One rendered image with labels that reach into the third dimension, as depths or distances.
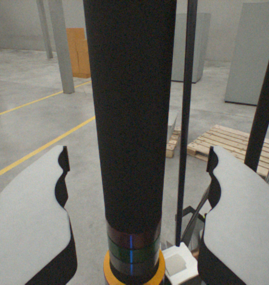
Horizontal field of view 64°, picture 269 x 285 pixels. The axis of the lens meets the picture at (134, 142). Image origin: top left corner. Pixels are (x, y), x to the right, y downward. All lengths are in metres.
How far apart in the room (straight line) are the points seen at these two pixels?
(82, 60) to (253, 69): 5.49
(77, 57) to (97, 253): 7.23
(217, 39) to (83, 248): 11.34
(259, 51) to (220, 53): 6.86
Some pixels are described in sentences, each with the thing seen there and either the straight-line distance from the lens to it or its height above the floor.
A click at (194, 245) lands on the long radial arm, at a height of 1.14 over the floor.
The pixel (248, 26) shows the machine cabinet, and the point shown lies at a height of 1.64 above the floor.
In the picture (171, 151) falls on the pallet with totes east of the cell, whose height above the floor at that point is 0.11.
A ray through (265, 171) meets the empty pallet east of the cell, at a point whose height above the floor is 0.14.
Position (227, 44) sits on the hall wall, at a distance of 12.22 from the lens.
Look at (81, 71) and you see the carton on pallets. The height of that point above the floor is 0.20.
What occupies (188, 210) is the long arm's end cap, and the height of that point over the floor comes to 1.14.
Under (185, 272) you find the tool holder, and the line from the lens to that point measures 0.20.
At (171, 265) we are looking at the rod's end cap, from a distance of 0.20.
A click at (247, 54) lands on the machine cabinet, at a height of 1.11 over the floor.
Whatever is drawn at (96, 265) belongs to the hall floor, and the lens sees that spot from 2.04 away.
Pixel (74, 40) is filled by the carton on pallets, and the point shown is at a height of 1.20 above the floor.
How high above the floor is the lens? 1.72
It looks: 29 degrees down
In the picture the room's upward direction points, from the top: 1 degrees counter-clockwise
